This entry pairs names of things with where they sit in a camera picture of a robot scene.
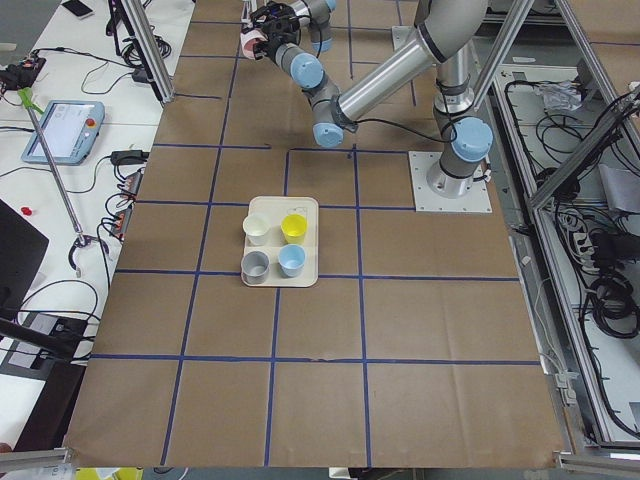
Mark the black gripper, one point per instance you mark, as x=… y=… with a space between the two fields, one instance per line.
x=286 y=23
x=270 y=44

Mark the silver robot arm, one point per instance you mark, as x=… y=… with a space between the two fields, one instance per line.
x=443 y=30
x=315 y=16

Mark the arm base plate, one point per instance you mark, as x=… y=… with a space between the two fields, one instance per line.
x=436 y=192
x=402 y=35

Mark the white plastic cup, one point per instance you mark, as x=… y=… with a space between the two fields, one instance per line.
x=256 y=227

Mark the yellow plastic cup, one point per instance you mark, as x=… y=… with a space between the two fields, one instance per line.
x=294 y=228

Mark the grey plastic cup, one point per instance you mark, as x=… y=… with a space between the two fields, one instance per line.
x=255 y=266

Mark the white wire cup rack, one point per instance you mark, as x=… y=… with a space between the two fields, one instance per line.
x=247 y=9

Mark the green handled reach tool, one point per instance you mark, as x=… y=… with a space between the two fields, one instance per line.
x=25 y=95

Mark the blue teach pendant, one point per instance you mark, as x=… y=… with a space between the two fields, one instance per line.
x=70 y=129

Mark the cream plastic tray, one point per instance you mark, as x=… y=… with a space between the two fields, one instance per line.
x=276 y=208

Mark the aluminium frame post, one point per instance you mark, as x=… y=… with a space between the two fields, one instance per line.
x=139 y=28

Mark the pink plastic cup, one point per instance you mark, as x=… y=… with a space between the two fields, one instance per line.
x=249 y=41

